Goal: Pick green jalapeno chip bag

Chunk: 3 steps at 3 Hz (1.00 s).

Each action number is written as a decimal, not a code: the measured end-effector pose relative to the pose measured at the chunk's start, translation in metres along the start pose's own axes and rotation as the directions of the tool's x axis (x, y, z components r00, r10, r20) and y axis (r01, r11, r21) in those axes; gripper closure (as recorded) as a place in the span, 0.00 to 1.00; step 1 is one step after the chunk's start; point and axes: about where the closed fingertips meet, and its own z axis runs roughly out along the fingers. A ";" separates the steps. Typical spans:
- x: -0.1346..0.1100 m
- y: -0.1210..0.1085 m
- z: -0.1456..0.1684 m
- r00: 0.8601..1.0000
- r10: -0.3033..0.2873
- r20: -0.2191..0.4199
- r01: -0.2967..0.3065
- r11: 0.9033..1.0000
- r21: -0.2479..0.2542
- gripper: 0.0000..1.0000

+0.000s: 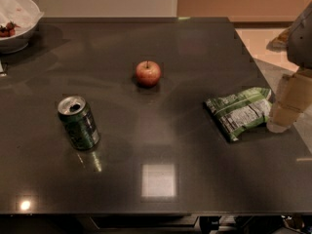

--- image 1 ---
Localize white bowl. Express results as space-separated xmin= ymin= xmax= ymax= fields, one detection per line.
xmin=0 ymin=0 xmax=45 ymax=55

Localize green jalapeno chip bag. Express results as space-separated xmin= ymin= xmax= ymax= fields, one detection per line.
xmin=205 ymin=87 xmax=272 ymax=142

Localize white napkin in bowl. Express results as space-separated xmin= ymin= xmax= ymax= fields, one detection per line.
xmin=0 ymin=0 xmax=44 ymax=28

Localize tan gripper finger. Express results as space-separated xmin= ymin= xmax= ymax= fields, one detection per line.
xmin=266 ymin=68 xmax=312 ymax=134

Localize brown object on floor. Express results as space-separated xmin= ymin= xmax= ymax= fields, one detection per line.
xmin=271 ymin=28 xmax=290 ymax=48

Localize red apple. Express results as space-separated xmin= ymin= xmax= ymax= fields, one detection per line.
xmin=135 ymin=60 xmax=162 ymax=88

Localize green soda can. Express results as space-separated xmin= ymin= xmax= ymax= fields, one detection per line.
xmin=58 ymin=96 xmax=99 ymax=150

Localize red strawberries in bowl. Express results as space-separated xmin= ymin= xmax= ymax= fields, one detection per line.
xmin=0 ymin=21 xmax=18 ymax=38

